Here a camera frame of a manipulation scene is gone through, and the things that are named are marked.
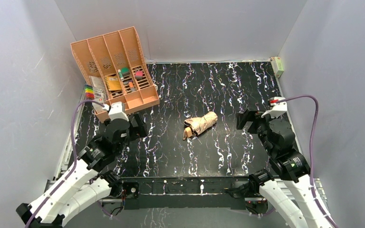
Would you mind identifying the beige folding umbrella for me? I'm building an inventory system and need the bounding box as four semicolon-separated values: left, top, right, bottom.
182;112;218;140

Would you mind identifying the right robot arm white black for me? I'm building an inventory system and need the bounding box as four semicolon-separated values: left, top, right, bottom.
236;110;334;228

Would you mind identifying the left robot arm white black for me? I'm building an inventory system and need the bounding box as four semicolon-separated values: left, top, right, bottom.
16;113;148;228

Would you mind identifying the white red small box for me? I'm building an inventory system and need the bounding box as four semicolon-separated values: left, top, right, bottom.
92;98;107;114

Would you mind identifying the yellow notebook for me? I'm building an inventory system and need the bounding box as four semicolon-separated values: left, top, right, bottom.
105;74;122;92

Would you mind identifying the pink black eraser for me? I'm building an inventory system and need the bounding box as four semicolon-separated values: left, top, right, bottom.
134;70;144;80

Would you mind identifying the white paper card pack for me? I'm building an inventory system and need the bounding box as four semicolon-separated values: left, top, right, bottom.
90;76;106;92

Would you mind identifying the green white glue stick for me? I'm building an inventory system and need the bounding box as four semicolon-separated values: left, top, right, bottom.
117;69;124;81

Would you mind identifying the colourful marker set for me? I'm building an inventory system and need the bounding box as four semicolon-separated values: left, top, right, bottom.
84;84;95;100

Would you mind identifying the green white box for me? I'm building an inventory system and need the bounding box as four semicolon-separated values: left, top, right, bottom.
270;57;284;78

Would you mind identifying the orange plastic file organizer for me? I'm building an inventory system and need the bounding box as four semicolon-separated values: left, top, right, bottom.
70;27;160;114

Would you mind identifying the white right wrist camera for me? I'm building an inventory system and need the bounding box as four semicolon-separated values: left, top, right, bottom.
261;97;288;118

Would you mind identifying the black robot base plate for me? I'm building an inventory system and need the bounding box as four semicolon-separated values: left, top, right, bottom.
93;176;281;211

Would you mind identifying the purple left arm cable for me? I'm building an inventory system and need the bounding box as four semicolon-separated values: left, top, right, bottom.
23;99;107;228

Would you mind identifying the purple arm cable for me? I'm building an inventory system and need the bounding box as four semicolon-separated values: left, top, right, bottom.
275;95;339;228
23;99;107;228

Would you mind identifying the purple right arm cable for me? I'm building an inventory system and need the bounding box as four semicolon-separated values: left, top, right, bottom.
275;95;339;228

